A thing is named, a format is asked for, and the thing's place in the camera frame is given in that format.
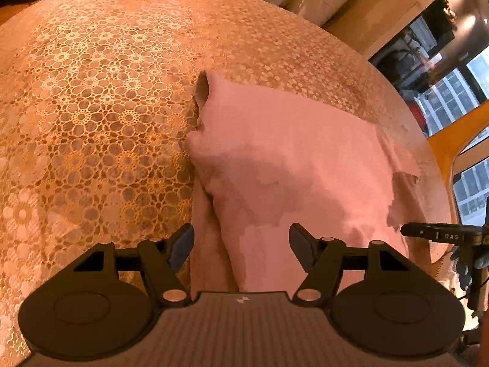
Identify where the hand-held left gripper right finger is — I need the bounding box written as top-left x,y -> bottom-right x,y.
289,222 -> 426,308

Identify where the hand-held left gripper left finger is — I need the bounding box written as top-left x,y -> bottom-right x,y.
57,223 -> 195,308

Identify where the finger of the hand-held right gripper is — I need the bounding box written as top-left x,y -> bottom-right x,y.
400,222 -> 484,243

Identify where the lavender shirt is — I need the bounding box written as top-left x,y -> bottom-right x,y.
185,69 -> 421,293

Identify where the person's right hand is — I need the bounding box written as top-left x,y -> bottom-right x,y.
450,245 -> 475,292

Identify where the yellow wooden chair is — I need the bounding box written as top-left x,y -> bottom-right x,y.
425,101 -> 489,265

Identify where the glass sliding door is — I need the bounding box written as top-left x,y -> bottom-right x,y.
419,41 -> 489,231

